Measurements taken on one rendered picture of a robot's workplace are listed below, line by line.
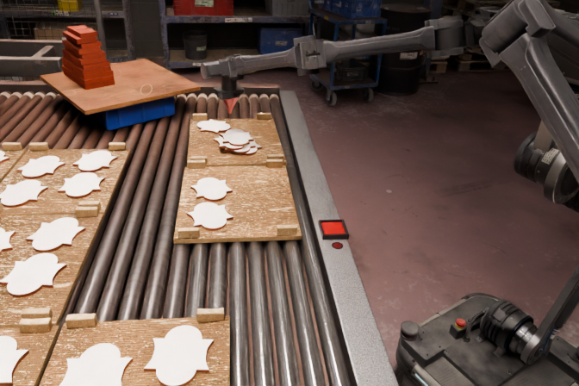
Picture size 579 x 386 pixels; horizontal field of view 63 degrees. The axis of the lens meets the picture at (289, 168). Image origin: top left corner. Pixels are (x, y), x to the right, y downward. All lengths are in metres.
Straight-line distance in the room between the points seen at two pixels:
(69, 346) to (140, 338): 0.14
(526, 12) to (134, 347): 0.95
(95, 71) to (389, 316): 1.75
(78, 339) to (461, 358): 1.42
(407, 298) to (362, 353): 1.54
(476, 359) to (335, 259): 0.94
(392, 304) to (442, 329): 0.46
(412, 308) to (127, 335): 1.73
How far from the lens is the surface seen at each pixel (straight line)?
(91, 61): 2.12
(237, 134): 1.80
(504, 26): 0.92
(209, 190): 1.50
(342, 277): 1.25
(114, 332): 1.11
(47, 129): 2.12
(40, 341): 1.14
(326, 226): 1.39
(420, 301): 2.62
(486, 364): 2.08
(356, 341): 1.10
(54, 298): 1.23
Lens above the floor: 1.73
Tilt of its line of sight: 29 degrees down
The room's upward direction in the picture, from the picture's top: 3 degrees clockwise
